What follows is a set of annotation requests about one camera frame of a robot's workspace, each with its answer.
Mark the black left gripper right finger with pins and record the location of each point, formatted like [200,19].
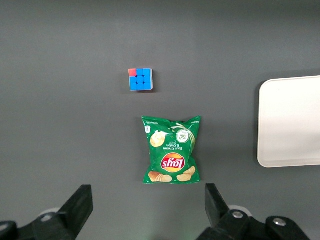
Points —
[220,220]

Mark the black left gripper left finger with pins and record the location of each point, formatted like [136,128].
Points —
[75,215]

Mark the beige plastic tray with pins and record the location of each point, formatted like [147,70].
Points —
[290,122]

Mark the green Lay's chips bag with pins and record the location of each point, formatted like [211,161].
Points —
[172,150]

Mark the Rubik's cube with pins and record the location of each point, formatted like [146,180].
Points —
[140,79]

